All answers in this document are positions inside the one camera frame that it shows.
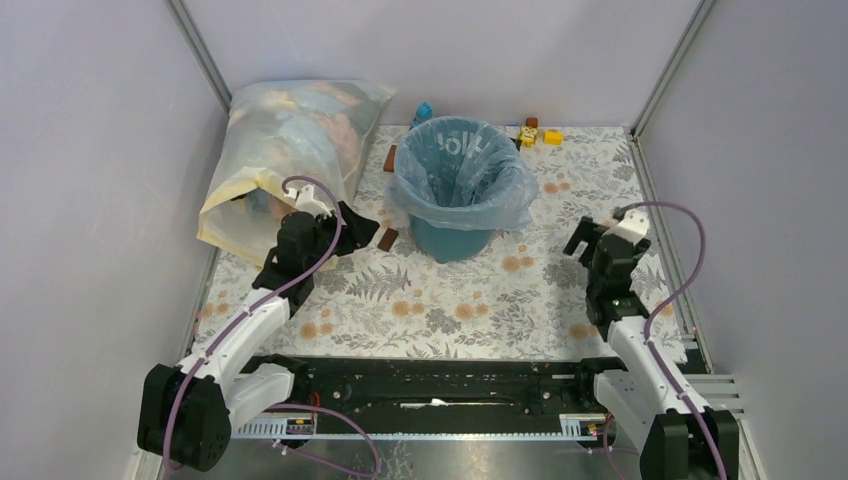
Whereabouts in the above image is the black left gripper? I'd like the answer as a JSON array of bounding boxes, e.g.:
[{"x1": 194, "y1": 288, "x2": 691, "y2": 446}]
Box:
[{"x1": 304, "y1": 200, "x2": 379, "y2": 273}]

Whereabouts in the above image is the teal plastic trash bin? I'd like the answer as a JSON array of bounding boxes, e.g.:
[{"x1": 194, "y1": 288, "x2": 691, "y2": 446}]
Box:
[{"x1": 409, "y1": 216, "x2": 495, "y2": 264}]

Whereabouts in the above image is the light blue plastic trash bag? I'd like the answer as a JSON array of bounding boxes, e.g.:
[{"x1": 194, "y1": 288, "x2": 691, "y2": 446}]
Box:
[{"x1": 387, "y1": 116, "x2": 539, "y2": 231}]

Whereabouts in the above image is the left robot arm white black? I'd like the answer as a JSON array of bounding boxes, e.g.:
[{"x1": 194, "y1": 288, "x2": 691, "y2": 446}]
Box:
[{"x1": 137, "y1": 203, "x2": 379, "y2": 472}]

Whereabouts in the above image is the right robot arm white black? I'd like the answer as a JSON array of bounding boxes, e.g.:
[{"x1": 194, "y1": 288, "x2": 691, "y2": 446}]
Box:
[{"x1": 563, "y1": 211, "x2": 739, "y2": 479}]

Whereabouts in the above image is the large clear bag of trash bags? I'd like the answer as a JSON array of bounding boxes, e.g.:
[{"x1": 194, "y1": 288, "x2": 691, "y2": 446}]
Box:
[{"x1": 197, "y1": 80, "x2": 395, "y2": 265}]

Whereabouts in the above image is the dark brown flat block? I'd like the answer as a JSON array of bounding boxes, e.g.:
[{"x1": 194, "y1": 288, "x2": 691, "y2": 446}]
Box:
[{"x1": 377, "y1": 228, "x2": 399, "y2": 252}]

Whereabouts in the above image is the brown wooden block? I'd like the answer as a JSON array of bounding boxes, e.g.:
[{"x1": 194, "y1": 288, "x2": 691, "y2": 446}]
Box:
[{"x1": 383, "y1": 145, "x2": 397, "y2": 173}]

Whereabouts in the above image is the floral patterned table mat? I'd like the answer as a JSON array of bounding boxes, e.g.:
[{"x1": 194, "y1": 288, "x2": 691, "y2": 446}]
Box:
[{"x1": 192, "y1": 125, "x2": 687, "y2": 363}]

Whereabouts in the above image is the yellow toy brick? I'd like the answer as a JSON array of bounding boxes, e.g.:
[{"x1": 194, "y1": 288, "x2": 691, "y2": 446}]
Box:
[{"x1": 542, "y1": 130, "x2": 565, "y2": 146}]

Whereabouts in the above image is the blue toy figure on car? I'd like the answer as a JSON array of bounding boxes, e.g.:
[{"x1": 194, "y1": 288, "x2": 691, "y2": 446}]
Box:
[{"x1": 411, "y1": 102, "x2": 434, "y2": 128}]

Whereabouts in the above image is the yellow owl toy figure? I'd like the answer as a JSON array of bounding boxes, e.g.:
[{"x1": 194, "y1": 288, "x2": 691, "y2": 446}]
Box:
[{"x1": 515, "y1": 125, "x2": 538, "y2": 150}]

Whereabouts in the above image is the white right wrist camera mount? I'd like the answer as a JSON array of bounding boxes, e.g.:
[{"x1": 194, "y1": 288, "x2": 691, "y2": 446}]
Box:
[{"x1": 604, "y1": 210, "x2": 650, "y2": 244}]

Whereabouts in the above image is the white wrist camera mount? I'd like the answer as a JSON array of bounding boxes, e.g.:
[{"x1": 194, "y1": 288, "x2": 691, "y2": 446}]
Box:
[
  {"x1": 283, "y1": 184, "x2": 334, "y2": 216},
  {"x1": 604, "y1": 210, "x2": 650, "y2": 244}
]

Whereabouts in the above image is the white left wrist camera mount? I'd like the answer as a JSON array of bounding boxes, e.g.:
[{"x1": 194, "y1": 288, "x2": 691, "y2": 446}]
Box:
[{"x1": 283, "y1": 184, "x2": 334, "y2": 216}]

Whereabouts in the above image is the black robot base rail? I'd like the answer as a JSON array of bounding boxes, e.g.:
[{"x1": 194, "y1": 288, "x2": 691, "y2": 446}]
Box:
[{"x1": 234, "y1": 357, "x2": 626, "y2": 440}]

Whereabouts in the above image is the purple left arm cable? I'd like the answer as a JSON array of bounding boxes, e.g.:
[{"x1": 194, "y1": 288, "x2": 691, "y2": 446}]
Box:
[{"x1": 161, "y1": 175, "x2": 384, "y2": 480}]

